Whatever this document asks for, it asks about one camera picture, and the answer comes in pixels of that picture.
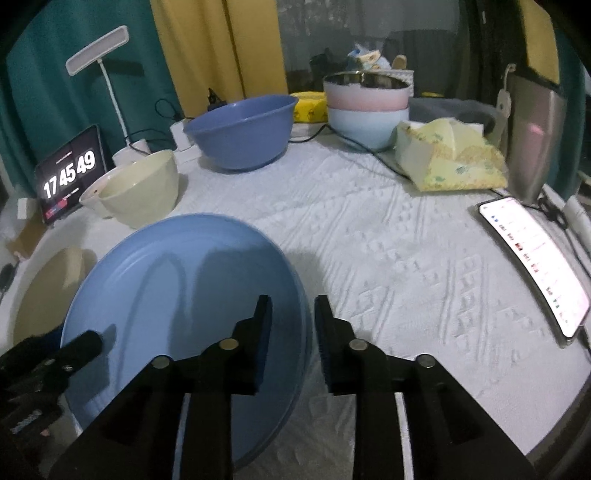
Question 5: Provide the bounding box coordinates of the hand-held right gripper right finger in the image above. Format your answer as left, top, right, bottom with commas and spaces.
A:
314, 294, 541, 480

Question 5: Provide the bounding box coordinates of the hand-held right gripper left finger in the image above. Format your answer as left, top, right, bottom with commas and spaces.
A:
48, 294, 273, 480

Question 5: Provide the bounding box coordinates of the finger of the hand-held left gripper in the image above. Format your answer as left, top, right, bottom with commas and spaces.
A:
46, 330, 103, 376

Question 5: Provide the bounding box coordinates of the blue plate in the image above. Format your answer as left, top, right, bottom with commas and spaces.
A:
60, 212, 311, 469

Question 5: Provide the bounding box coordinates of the white red-spotted bowl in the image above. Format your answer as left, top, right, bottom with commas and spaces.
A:
78, 164, 139, 217

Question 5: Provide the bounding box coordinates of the beige plate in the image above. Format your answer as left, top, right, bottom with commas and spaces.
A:
13, 247, 98, 354

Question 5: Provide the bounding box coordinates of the white quilted tablecloth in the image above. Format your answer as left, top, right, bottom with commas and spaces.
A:
0, 122, 591, 480

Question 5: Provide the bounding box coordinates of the cream bowl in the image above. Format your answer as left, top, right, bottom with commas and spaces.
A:
98, 149, 180, 229

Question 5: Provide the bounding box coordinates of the tablet with clock display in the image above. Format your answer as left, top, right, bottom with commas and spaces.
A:
34, 124, 110, 226

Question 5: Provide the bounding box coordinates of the large blue bowl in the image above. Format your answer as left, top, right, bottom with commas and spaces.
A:
183, 95, 299, 171

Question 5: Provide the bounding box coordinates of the light blue bowl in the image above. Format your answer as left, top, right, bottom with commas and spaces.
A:
327, 105, 410, 151

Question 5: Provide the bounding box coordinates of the yellow patterned cloth bag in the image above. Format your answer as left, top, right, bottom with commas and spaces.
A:
394, 117, 509, 191

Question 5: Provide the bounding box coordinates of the smartphone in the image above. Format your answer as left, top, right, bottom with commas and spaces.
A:
477, 196, 591, 344

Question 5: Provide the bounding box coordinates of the yellow box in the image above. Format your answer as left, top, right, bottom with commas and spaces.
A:
291, 91, 329, 123

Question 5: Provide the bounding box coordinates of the pink bowl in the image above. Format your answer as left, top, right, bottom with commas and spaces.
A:
322, 71, 411, 112

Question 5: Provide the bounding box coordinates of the teal curtain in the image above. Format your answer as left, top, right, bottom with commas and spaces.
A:
0, 0, 185, 185

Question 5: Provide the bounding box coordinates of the blue and cream object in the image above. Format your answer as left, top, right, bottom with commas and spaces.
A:
346, 44, 384, 71

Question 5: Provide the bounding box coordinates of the silver handheld appliance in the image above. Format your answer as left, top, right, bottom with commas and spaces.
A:
503, 69, 568, 206

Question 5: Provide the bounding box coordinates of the white desk lamp base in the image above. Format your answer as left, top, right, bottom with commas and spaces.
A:
65, 25, 153, 167

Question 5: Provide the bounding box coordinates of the yellow curtain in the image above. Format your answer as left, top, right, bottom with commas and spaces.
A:
150, 0, 289, 118
517, 0, 561, 86

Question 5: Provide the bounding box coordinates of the black cable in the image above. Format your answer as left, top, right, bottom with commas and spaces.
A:
291, 124, 509, 195
154, 98, 186, 123
127, 129, 154, 151

